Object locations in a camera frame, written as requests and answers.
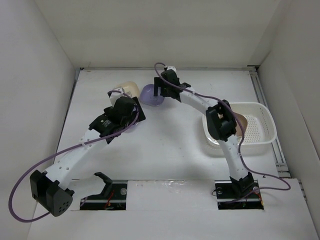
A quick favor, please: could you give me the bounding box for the small purple panda plate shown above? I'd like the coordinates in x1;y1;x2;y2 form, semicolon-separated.
139;84;165;107

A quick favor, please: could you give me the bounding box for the brown panda plate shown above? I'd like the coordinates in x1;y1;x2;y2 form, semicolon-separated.
234;112;248;138

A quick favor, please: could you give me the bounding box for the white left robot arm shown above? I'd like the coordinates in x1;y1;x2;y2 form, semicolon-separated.
29;94;146;217

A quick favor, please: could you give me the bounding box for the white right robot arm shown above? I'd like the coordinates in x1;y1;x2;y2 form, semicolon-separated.
153;69;254;202

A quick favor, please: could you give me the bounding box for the white perforated plastic bin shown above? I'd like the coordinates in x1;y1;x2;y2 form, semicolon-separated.
201;102;272;158

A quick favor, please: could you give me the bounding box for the large purple panda plate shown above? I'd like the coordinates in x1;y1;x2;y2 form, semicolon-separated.
124;121;139;133

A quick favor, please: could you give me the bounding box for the cream panda plate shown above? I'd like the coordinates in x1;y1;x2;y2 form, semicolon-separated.
115;81;140;98

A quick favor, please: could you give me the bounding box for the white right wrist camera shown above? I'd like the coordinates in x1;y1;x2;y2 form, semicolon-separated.
163;65;177;72

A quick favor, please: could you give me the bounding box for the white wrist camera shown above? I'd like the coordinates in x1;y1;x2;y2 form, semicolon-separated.
107;87;125;106
163;65;177;72

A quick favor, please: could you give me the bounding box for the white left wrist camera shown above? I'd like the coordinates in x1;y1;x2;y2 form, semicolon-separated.
107;87;125;106

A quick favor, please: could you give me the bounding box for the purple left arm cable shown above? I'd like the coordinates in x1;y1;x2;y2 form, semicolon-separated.
8;90;141;223

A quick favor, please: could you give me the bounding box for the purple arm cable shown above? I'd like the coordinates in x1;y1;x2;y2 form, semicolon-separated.
8;90;141;223
153;62;292;205

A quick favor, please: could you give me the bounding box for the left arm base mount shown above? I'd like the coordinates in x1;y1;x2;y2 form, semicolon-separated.
79;172;128;211

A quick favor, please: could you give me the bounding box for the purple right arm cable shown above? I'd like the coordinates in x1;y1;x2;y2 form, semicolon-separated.
153;62;292;205

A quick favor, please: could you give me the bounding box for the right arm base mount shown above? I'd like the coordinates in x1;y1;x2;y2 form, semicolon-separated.
211;180;264;210

